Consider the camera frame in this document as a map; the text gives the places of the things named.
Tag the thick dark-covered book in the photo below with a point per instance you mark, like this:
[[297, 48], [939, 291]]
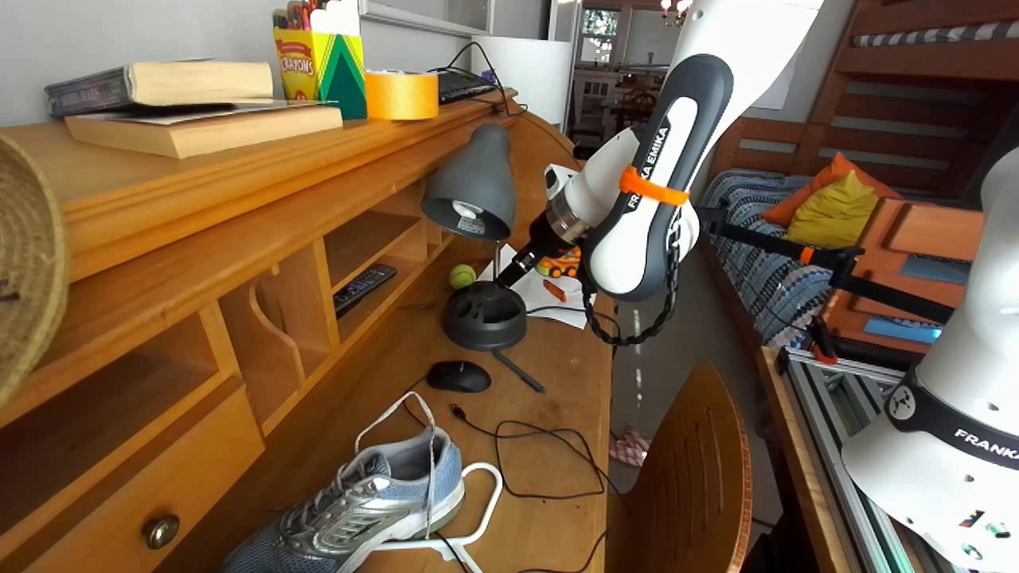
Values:
[[161, 83]]

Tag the flat tan book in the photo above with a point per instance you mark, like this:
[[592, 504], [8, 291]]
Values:
[[201, 130]]

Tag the dark background shelf unit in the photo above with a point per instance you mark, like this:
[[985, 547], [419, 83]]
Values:
[[610, 106]]

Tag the grey blue sneaker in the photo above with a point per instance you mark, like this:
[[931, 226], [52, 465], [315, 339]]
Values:
[[360, 504]]

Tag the black power strip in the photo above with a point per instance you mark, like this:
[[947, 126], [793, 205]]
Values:
[[465, 83]]

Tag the wooden bunk bed frame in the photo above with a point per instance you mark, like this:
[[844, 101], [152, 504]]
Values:
[[924, 98]]

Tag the yellow tape roll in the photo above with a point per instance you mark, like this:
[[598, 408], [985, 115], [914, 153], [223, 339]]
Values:
[[403, 98]]

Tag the orange pillow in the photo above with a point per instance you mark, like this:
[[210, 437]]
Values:
[[837, 166]]

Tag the black pen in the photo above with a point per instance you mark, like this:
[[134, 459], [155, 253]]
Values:
[[521, 372]]

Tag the red orange marker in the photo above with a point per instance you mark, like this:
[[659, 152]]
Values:
[[556, 291]]

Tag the white clothes hanger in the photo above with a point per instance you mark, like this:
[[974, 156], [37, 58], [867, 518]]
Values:
[[491, 498]]

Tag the black computer mouse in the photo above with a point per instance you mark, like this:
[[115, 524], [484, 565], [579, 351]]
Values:
[[460, 376]]

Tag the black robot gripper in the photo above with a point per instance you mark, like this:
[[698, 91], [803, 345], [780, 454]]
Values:
[[561, 210]]

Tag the small pink floor item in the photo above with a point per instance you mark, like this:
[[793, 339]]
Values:
[[628, 448]]

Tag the black orange-jointed mount arm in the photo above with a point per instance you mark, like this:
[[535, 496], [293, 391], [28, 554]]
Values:
[[775, 244]]

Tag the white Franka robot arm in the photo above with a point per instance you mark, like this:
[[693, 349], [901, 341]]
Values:
[[658, 161]]

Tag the round metal drawer knob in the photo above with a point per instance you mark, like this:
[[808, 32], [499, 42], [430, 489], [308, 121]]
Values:
[[161, 529]]

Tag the black remote control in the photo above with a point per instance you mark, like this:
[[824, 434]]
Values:
[[364, 291]]

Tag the yellow-green pillow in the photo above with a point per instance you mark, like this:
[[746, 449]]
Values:
[[835, 210]]

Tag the grey desk lamp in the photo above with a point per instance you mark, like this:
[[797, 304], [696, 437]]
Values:
[[465, 51], [475, 178]]

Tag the wooden chair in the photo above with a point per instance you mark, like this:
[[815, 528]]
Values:
[[696, 480]]

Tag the wooden roll-top desk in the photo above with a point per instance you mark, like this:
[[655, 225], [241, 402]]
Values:
[[191, 276]]

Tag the orange yellow toy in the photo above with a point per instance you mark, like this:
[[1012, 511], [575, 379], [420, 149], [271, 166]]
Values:
[[561, 263]]

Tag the white paper sheet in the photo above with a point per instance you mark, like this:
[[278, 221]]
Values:
[[559, 309]]

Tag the yellow-green tennis ball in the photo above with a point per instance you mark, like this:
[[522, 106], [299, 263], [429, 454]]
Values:
[[463, 276]]

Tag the yellow green crayon box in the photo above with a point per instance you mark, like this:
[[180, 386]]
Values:
[[320, 64]]

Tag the woven straw basket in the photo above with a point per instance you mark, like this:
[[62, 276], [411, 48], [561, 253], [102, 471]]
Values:
[[28, 276]]

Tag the aluminium frame robot table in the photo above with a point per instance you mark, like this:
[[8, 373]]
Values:
[[837, 425]]

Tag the striped blue bedding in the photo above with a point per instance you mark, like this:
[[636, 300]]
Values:
[[768, 282]]

